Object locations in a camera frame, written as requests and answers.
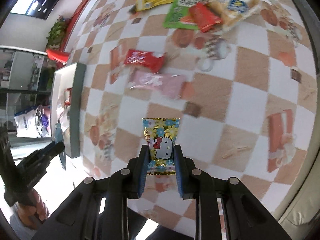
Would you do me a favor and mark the hello kitty candy packet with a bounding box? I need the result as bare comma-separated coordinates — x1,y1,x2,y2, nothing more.
143,118,180,175

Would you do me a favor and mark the light blue wafer packet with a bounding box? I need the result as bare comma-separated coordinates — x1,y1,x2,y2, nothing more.
54,122,66,170

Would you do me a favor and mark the person hand holding gripper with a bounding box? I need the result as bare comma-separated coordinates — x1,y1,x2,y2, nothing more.
17,189,49,230

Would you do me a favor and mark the white plastic bag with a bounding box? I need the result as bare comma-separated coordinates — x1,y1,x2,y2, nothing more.
14,105,51,139

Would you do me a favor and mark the white tray box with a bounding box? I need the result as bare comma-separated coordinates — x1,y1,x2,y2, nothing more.
50,63,86,158

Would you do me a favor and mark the pink wafer packet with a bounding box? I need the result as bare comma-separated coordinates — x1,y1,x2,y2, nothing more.
128,70,186,99

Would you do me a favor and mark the red plastic stool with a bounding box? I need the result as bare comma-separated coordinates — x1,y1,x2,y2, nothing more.
46,49,69,64

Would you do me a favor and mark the red wafer packet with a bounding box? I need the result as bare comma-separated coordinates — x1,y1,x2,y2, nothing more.
124,49,165,73

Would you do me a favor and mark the green potted plant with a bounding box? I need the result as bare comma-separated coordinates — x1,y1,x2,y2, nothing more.
46,16,68,50

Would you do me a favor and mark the small red snack packet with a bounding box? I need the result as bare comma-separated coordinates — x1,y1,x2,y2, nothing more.
189,2,222,33

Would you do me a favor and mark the green snack packet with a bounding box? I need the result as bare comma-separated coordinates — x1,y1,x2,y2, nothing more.
163,0,200,30

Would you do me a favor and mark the clear bread bun packet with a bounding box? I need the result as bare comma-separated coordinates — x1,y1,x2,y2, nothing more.
201,0,261,32

